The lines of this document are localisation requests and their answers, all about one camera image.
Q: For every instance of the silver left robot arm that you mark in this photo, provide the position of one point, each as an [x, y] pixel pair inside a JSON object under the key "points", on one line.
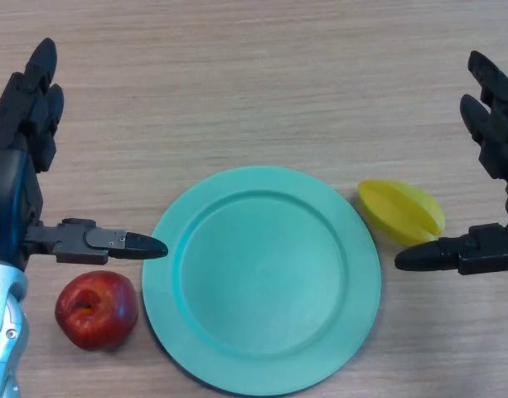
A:
{"points": [[3, 323]]}

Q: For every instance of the green round plate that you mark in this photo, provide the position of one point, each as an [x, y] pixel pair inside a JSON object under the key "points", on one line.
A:
{"points": [[262, 286]]}

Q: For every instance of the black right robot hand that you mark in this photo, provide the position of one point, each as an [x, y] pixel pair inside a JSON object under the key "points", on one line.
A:
{"points": [[485, 248]]}

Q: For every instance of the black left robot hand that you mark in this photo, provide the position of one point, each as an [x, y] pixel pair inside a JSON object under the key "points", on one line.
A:
{"points": [[9, 199]]}

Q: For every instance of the red apple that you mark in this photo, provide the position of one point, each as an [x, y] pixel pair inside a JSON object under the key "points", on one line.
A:
{"points": [[96, 311]]}

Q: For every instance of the yellow starfruit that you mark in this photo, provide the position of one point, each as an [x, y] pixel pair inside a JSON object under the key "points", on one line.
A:
{"points": [[403, 211]]}

